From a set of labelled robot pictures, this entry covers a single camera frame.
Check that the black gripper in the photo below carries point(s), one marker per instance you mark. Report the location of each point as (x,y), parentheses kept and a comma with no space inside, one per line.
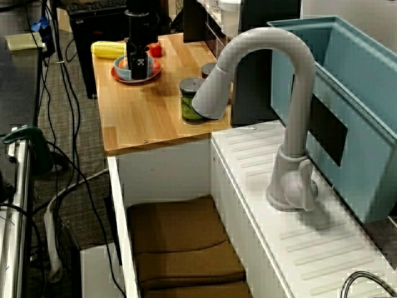
(138,34)

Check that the red round plate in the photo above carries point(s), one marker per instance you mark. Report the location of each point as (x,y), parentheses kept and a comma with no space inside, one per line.
(156,70)

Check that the salmon sushi toy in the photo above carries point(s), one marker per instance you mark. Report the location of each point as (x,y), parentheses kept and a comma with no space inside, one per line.
(124,63)

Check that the light blue bowl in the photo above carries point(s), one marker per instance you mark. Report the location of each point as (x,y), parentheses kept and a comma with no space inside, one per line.
(119,73)

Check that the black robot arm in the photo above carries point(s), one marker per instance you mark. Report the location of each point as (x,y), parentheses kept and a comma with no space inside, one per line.
(144,4)

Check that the orange red toy carrot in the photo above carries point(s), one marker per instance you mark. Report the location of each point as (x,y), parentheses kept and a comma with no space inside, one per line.
(156,50)

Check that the yellow toy corn cob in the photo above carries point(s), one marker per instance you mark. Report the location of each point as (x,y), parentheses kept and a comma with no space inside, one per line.
(107,50)

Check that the green glass jar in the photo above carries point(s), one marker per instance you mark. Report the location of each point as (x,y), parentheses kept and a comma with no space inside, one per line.
(186,107)

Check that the black computer tower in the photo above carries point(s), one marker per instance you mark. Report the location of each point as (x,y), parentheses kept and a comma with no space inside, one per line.
(90,34)

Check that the dark lidded jar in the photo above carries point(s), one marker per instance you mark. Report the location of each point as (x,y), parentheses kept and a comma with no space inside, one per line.
(207,69)

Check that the black keyboard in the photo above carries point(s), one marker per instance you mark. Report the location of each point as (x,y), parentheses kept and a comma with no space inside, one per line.
(87,7)

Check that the cardboard box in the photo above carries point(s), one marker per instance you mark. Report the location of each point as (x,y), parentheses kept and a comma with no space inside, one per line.
(63,21)

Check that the white labelled canister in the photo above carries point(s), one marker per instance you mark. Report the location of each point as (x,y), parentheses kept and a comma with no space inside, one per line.
(214,4)

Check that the plain white jar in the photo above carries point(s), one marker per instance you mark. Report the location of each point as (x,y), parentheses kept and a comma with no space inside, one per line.
(231,18)

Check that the white toy sink unit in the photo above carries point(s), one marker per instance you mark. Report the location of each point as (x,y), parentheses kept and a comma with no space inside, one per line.
(173,174)

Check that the yellow note pad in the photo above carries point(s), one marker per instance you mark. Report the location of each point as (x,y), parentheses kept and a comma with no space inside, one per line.
(21,42)

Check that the green clamp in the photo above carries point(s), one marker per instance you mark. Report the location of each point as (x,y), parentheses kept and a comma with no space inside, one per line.
(37,146)

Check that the brown folded cloth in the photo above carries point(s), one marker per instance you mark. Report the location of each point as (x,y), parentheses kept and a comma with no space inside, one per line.
(180,229)

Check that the grey toy faucet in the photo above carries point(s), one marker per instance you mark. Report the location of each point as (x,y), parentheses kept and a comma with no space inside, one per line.
(296,124)

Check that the white power strip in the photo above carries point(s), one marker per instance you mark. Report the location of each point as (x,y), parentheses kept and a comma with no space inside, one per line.
(51,242)

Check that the white box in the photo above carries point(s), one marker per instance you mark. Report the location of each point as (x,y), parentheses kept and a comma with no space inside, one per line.
(99,273)

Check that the teal plastic bin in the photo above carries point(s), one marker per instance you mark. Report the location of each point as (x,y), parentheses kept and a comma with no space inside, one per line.
(356,93)

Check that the black upright post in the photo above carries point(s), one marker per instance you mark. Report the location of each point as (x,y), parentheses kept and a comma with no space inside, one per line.
(251,93)

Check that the silver metal frame rail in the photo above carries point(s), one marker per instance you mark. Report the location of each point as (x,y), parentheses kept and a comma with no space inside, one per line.
(18,217)

